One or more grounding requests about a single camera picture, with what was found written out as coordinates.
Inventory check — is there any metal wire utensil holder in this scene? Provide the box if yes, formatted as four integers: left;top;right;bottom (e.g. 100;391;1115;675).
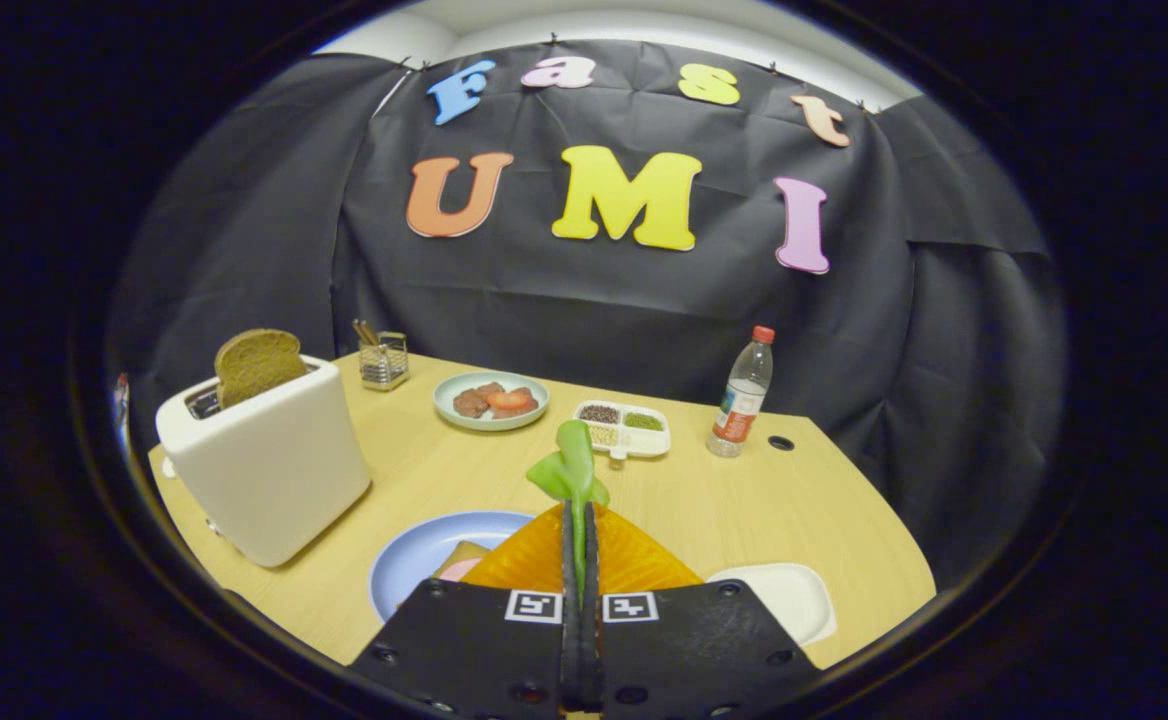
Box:
352;320;410;392

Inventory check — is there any white divided seasoning dish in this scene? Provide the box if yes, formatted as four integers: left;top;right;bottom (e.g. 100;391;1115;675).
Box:
573;401;672;463

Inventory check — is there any blue plate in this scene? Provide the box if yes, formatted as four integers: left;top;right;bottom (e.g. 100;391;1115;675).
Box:
369;511;537;623

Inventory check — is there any green lettuce leaf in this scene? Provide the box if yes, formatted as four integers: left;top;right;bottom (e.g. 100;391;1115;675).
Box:
527;420;612;606

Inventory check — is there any black backdrop cloth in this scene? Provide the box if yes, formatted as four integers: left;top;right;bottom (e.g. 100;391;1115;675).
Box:
109;40;1065;591

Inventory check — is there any clear plastic water bottle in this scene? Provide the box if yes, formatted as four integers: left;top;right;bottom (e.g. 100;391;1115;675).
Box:
707;325;776;459

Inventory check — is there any brown meat piece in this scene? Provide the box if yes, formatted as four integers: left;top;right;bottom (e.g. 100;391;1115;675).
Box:
453;383;507;419

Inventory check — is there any pale green plate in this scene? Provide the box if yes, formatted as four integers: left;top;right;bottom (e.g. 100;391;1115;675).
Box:
433;371;551;432

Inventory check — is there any white square plate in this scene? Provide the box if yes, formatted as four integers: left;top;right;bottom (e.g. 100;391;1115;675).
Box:
706;563;837;646

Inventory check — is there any brown toasted bread slice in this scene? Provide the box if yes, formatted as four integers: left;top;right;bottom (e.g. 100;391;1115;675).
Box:
214;329;309;409

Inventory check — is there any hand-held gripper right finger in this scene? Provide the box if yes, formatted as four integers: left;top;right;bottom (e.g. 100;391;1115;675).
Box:
584;503;825;716

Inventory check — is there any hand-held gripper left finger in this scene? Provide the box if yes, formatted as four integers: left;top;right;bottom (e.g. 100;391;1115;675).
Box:
349;500;585;713

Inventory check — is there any white toaster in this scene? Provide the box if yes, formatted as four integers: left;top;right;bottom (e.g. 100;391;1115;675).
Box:
155;355;373;569

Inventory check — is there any square brown bread slice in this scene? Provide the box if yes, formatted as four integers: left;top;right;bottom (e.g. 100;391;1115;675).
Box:
432;541;493;581

